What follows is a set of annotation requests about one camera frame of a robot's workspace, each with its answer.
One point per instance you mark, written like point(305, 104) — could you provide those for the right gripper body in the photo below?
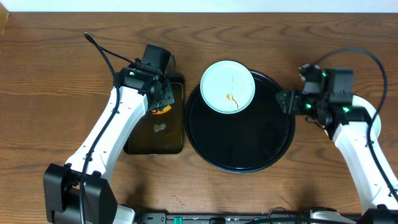
point(311, 105)

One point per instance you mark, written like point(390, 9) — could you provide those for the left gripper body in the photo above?
point(165, 96)

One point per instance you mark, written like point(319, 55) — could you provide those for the green and orange sponge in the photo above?
point(161, 110)

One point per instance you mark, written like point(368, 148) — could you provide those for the light blue plate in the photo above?
point(227, 87)
point(359, 101)

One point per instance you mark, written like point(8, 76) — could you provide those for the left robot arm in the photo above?
point(79, 191)

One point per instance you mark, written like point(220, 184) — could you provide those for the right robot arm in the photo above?
point(353, 125)

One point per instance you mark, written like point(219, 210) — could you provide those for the black rectangular water tray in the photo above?
point(160, 133)

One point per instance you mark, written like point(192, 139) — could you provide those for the round black serving tray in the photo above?
point(248, 141)

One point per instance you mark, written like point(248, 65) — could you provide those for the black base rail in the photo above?
point(163, 218)

